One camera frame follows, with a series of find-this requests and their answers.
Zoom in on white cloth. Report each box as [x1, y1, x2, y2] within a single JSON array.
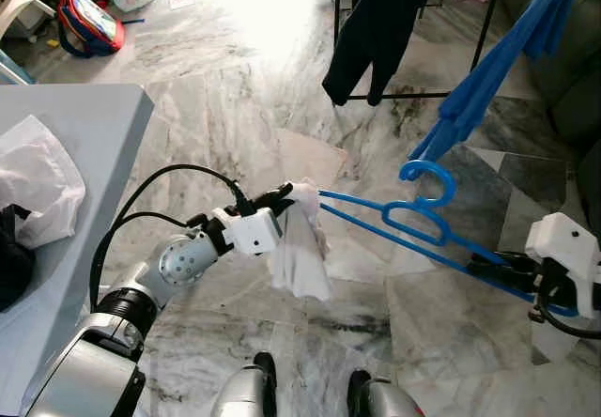
[[0, 115, 87, 251]]

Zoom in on black shirt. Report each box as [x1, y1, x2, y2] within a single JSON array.
[[0, 204, 39, 313]]

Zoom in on long black garment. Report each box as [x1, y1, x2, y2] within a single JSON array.
[[321, 0, 431, 108]]

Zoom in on blue garment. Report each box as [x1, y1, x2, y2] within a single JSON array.
[[406, 0, 585, 169]]

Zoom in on robot right leg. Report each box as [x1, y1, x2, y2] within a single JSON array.
[[347, 370, 424, 417]]

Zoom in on cream white garment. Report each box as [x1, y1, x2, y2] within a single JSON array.
[[268, 180, 334, 302]]

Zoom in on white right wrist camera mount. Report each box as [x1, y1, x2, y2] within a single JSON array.
[[524, 212, 601, 315]]

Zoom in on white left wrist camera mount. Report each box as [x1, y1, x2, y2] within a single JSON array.
[[223, 208, 283, 256]]

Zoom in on blue plastic hanger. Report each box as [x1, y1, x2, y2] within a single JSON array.
[[317, 159, 588, 319]]

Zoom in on red blue backpack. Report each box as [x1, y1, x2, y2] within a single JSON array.
[[56, 0, 126, 58]]

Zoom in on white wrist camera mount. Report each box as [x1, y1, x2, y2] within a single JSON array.
[[223, 208, 283, 256], [524, 212, 601, 315]]

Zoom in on grey folding table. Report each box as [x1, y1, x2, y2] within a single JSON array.
[[0, 84, 156, 417]]

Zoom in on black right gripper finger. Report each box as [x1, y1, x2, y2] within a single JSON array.
[[467, 253, 516, 280]]

